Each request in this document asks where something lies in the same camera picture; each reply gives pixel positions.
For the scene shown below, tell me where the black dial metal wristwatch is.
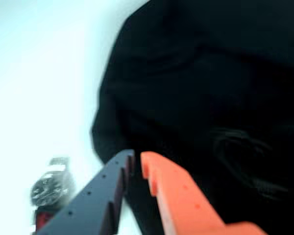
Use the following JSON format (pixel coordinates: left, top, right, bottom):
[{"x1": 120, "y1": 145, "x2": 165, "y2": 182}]
[{"x1": 29, "y1": 156, "x2": 75, "y2": 232}]

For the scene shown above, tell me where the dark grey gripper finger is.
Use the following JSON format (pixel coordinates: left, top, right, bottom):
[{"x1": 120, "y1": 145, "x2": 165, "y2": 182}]
[{"x1": 38, "y1": 149, "x2": 136, "y2": 235}]

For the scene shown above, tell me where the black usbc cable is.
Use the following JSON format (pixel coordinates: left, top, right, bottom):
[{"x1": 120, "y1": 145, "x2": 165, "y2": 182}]
[{"x1": 210, "y1": 128, "x2": 292, "y2": 201}]

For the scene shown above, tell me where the black fabric bag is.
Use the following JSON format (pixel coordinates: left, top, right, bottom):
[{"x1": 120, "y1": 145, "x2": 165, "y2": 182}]
[{"x1": 92, "y1": 0, "x2": 294, "y2": 235}]

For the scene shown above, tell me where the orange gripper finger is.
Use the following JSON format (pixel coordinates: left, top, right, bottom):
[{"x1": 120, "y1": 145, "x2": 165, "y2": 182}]
[{"x1": 140, "y1": 151, "x2": 268, "y2": 235}]

